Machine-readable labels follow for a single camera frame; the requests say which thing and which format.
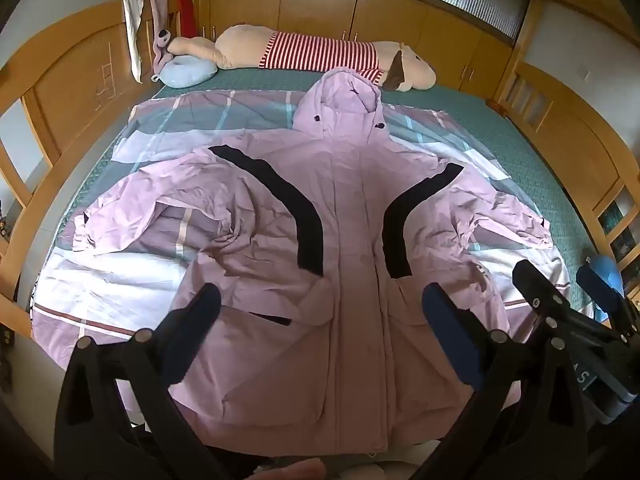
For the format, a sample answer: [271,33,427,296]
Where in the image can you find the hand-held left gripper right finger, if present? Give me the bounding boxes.
[415,282,601,480]

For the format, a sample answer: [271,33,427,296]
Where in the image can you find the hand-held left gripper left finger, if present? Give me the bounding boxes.
[52,282,223,480]

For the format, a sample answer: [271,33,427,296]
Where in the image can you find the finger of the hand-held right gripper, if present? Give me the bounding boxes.
[512,259,627,357]
[575,255,640,337]

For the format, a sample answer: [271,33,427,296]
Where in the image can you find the pink hooded jacket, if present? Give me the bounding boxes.
[71,66,553,453]

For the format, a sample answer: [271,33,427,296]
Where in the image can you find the wooden footboard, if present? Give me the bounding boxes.
[487,0,640,311]

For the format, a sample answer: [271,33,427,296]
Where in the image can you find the plaid bed sheet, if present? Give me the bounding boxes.
[30,87,573,376]

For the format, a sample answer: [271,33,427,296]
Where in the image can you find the light blue pillow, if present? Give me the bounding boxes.
[152,54,218,88]

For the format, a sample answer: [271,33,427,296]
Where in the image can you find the wooden headboard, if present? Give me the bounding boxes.
[0,0,201,341]

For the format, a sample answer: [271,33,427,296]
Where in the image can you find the plush toy in striped shirt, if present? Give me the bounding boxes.
[167,25,437,93]

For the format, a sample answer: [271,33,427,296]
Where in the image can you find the white hanging cloth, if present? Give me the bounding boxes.
[120,0,151,83]

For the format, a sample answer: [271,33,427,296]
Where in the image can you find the red hanging cloth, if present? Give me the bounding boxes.
[175,0,197,38]

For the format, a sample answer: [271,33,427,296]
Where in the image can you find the purple hanging cloth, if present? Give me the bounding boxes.
[145,0,173,78]

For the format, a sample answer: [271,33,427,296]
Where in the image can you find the wooden wall cabinets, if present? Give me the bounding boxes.
[197,0,516,106]

